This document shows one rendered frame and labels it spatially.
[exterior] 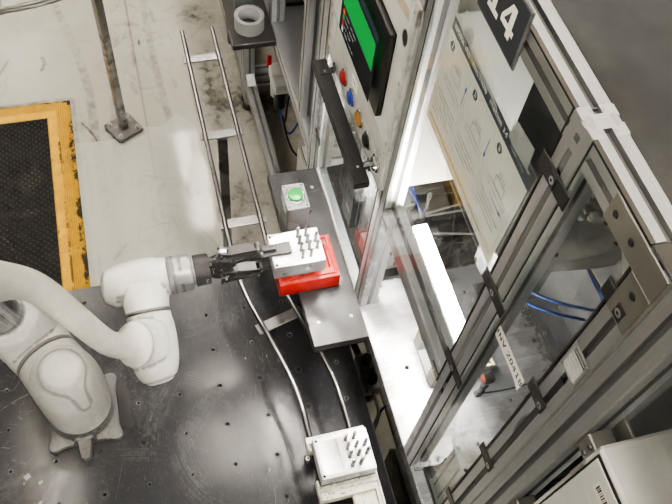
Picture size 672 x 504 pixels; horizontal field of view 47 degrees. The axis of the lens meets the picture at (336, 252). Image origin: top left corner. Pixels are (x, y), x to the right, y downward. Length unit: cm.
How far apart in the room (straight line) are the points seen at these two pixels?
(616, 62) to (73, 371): 135
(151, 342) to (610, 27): 116
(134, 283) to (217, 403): 45
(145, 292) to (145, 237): 137
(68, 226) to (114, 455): 138
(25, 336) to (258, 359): 60
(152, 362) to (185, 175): 165
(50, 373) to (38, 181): 162
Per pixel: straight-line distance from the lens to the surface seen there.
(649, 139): 90
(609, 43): 99
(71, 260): 313
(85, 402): 189
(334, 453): 177
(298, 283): 191
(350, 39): 154
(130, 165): 338
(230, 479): 201
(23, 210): 331
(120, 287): 180
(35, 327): 193
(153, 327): 177
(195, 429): 205
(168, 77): 370
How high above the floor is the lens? 261
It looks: 57 degrees down
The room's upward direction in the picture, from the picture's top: 9 degrees clockwise
